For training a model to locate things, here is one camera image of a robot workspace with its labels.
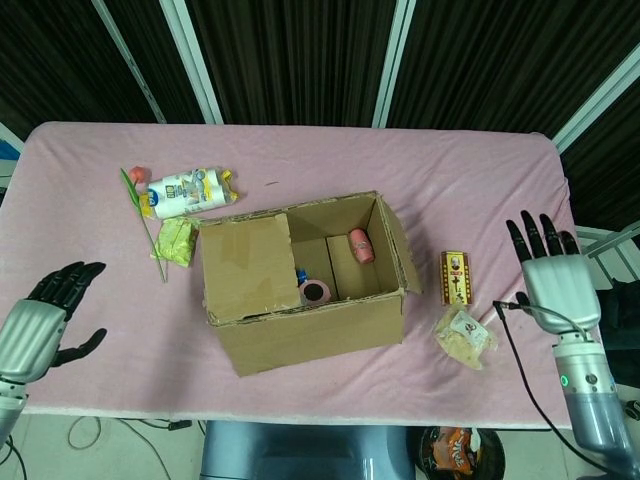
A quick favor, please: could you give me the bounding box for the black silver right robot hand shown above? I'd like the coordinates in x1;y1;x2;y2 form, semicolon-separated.
505;209;604;336

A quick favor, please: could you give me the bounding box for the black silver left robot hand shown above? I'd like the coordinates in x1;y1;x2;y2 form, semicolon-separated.
0;260;109;384

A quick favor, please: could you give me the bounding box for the brown cardboard shipping box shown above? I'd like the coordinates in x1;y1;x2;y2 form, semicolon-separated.
198;189;424;379

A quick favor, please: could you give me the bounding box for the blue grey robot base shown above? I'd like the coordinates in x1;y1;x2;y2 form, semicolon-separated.
199;421;416;480

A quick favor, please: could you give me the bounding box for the red yellow seasoning box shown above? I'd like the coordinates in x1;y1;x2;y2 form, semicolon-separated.
439;250;474;306

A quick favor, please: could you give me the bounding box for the grey metal rack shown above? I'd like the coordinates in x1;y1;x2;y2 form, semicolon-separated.
574;224;640;292

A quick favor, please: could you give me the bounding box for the black bag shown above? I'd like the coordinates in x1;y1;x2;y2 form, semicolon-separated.
597;282;640;387

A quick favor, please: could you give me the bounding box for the clear bag beige food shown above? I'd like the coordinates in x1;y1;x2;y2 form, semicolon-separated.
432;305;500;371

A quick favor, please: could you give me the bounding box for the yellow green snack packet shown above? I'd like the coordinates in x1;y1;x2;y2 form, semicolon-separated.
150;217;202;270

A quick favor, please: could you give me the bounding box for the black round bin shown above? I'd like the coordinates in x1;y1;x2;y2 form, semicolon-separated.
419;426;503;480

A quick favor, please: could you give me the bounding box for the blue white side cabinet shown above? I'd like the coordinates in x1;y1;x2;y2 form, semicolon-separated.
0;121;25;201

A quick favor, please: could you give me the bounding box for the orange snack bag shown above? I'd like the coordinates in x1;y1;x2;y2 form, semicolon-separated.
432;427;484;474

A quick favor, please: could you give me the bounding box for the artificial tulip green stem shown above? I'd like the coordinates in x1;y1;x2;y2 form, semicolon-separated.
119;166;167;285

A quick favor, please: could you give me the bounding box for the pink cylindrical can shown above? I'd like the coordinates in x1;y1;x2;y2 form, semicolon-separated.
348;228;375;265

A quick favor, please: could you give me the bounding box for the white yellow snack bag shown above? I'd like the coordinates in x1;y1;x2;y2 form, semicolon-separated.
138;168;240;220

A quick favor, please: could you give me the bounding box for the pink tape roll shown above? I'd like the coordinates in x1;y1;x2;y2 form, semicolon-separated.
301;279;333;305

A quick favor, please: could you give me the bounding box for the pink fleece tablecloth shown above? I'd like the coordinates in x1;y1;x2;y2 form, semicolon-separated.
0;121;619;431

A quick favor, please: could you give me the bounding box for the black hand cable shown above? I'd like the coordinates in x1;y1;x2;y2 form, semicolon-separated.
493;299;581;441

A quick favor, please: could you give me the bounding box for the thin grey loop cable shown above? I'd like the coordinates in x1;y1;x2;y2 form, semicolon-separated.
67;417;104;450

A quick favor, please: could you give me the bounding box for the black coiled floor cable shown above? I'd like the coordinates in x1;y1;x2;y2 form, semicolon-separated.
0;434;24;480

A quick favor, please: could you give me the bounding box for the black cable with plug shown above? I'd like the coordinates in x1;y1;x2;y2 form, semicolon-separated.
119;418;194;434

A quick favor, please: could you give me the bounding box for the white metal frame post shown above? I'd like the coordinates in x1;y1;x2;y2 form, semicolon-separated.
159;0;224;125
372;0;417;129
552;49;640;154
92;0;167;124

